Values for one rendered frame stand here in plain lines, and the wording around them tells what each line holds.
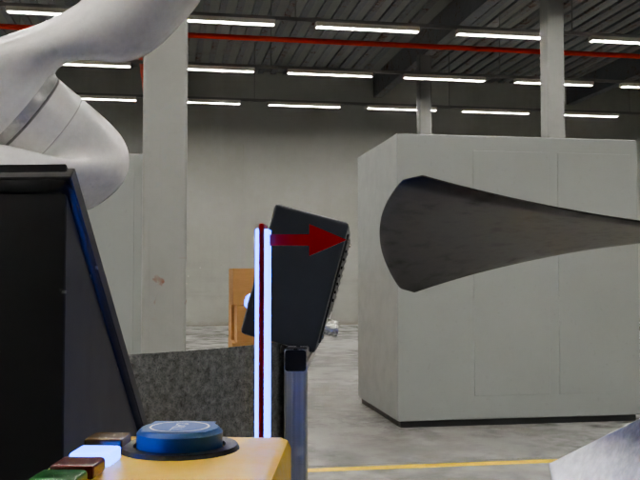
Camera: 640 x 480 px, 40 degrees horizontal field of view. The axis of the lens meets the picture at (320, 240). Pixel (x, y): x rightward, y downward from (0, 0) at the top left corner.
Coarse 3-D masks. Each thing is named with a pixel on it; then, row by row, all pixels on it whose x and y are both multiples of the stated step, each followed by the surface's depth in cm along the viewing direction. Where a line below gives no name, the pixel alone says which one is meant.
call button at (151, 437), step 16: (144, 432) 40; (160, 432) 40; (176, 432) 40; (192, 432) 40; (208, 432) 40; (144, 448) 40; (160, 448) 39; (176, 448) 39; (192, 448) 39; (208, 448) 40
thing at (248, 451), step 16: (128, 448) 40; (224, 448) 40; (240, 448) 41; (256, 448) 41; (272, 448) 41; (288, 448) 43; (112, 464) 38; (128, 464) 38; (144, 464) 38; (160, 464) 38; (176, 464) 38; (192, 464) 38; (208, 464) 38; (224, 464) 38; (240, 464) 38; (256, 464) 38; (272, 464) 38; (288, 464) 42
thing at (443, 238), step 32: (416, 192) 59; (448, 192) 58; (480, 192) 57; (384, 224) 65; (416, 224) 65; (448, 224) 64; (480, 224) 64; (512, 224) 63; (544, 224) 63; (576, 224) 62; (608, 224) 60; (384, 256) 71; (416, 256) 71; (448, 256) 72; (480, 256) 72; (512, 256) 73; (544, 256) 73; (416, 288) 77
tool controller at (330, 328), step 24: (288, 216) 124; (312, 216) 124; (288, 264) 124; (312, 264) 123; (336, 264) 123; (288, 288) 123; (312, 288) 123; (336, 288) 135; (288, 312) 123; (312, 312) 123; (288, 336) 123; (312, 336) 123; (336, 336) 127
